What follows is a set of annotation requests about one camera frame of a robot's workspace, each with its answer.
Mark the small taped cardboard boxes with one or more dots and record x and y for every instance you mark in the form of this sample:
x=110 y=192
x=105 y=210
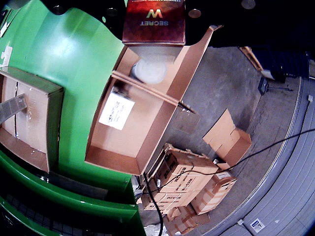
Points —
x=187 y=221

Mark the dark red carton box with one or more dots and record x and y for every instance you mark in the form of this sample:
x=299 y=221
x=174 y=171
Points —
x=152 y=29

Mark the cardboard box with divider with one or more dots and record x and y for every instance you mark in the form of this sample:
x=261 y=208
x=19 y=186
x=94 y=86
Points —
x=147 y=123

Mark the open plain cardboard box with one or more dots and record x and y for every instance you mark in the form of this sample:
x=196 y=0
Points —
x=226 y=140

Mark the black floor stand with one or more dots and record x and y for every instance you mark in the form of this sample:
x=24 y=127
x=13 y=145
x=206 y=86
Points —
x=263 y=86

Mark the taped cardboard box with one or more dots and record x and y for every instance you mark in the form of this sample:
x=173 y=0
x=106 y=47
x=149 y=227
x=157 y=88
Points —
x=211 y=194

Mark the white carton with cow print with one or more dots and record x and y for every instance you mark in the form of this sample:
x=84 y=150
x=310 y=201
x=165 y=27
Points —
x=116 y=111

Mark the white bottle with round cap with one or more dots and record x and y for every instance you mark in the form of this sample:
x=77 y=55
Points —
x=150 y=71

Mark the tall white carton box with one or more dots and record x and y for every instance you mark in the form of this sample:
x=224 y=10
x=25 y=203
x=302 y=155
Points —
x=12 y=107

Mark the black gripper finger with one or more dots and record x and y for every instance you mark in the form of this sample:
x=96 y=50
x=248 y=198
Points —
x=197 y=27
x=98 y=9

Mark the shallow cardboard tray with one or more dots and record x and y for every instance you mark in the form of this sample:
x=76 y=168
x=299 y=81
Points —
x=32 y=110

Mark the white scribbled paper cutout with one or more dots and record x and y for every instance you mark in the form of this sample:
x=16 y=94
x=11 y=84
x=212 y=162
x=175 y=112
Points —
x=6 y=55

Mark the printed cardboard box stack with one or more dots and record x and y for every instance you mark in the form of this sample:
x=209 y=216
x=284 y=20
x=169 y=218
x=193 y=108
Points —
x=182 y=177

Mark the wooden pallet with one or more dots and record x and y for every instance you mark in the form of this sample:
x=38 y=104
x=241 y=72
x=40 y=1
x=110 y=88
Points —
x=251 y=57

